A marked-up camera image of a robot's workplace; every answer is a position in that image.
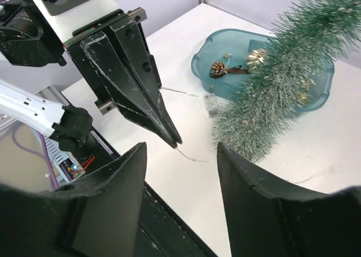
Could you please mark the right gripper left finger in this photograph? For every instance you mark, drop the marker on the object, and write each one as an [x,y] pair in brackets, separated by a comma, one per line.
[97,215]

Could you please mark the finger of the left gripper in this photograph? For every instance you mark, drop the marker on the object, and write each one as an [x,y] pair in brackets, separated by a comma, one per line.
[142,84]
[123,66]

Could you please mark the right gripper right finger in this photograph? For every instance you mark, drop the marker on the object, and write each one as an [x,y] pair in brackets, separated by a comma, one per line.
[269,216]

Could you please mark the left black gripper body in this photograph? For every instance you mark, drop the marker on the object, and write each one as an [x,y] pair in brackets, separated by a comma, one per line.
[83,64]

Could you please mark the clear battery box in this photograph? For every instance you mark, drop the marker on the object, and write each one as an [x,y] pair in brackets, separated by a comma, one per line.
[211,105]

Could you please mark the small frosted christmas tree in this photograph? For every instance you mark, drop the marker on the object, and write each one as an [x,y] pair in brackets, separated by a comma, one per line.
[307,33]

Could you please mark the brown ribbon ornament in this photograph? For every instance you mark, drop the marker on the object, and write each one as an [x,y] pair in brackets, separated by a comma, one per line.
[235,70]

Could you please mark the pine cone ornament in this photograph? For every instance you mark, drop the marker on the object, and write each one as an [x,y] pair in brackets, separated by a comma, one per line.
[218,69]

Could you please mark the teal plastic container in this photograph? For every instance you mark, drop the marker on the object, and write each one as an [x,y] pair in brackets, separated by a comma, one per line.
[232,47]

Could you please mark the gold bell cluster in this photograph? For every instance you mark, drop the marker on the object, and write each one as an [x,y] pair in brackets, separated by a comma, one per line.
[304,96]

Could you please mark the silver gold bauble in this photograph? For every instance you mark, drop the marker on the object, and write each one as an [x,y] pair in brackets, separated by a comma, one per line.
[256,58]

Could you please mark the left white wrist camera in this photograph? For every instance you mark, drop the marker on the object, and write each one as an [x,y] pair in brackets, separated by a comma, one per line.
[66,18]

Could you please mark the grey slotted cable duct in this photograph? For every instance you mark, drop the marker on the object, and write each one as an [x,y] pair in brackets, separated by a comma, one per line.
[61,160]

